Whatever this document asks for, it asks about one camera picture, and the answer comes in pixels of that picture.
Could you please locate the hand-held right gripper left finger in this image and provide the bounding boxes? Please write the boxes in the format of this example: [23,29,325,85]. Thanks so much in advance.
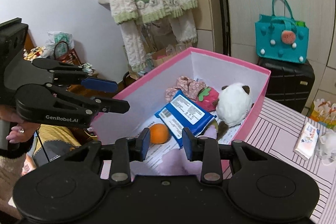
[64,127,151,186]

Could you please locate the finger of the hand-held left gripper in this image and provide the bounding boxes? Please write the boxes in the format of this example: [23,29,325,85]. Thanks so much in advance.
[31,57,118,93]
[46,82,131,115]

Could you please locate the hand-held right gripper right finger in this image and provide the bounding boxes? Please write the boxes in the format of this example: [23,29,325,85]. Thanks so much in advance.
[182,127,263,184]

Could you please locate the orange plush ball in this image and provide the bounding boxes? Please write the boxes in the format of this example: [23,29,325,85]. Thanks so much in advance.
[149,123,170,144]

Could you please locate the blue wet wipes pack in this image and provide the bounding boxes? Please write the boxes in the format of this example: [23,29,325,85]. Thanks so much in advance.
[154,90,217,148]

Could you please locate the red strawberry plush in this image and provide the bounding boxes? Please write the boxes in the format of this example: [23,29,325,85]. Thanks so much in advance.
[197,86,219,111]

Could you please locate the floral fabric scrunchie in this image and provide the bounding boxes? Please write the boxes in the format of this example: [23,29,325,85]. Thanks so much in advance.
[165,76,206,101]

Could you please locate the white panda plush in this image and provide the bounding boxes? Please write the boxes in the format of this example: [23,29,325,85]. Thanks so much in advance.
[216,82,255,127]

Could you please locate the pink cardboard box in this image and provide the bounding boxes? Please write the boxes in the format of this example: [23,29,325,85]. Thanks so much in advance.
[91,47,271,180]

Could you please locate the person's left hand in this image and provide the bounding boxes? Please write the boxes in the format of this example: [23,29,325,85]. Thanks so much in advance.
[0,105,40,145]

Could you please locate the woven basket bag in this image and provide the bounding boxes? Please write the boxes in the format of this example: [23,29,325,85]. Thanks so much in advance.
[54,40,82,66]

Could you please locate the printed paper sheet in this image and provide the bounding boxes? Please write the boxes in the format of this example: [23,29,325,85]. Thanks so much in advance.
[143,119,242,174]

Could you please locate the white plastic bag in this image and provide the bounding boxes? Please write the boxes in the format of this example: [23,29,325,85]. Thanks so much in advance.
[46,31,74,56]

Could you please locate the yellow striped cloth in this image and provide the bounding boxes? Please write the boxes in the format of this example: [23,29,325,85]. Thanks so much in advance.
[33,123,82,169]

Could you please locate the striped tablecloth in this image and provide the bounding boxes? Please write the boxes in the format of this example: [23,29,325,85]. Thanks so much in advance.
[100,97,336,224]

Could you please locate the black suitcase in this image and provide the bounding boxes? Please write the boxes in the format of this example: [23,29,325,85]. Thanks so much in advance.
[257,57,315,113]

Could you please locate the white tissue pack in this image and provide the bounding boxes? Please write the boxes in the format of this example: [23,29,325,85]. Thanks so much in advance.
[293,122,320,160]

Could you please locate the teal felt handbag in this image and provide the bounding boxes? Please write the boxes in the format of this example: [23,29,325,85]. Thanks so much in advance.
[255,0,309,64]

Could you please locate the white mesh bath sponge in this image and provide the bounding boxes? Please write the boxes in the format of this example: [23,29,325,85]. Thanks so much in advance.
[316,130,336,165]

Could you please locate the colourful printed carton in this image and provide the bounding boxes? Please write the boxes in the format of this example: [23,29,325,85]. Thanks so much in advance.
[310,98,336,125]

